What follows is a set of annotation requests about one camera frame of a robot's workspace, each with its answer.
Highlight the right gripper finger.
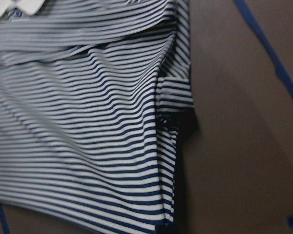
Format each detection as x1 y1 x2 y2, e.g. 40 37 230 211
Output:
155 224 176 234

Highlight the navy white striped polo shirt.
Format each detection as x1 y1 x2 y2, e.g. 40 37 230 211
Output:
0 0 193 234

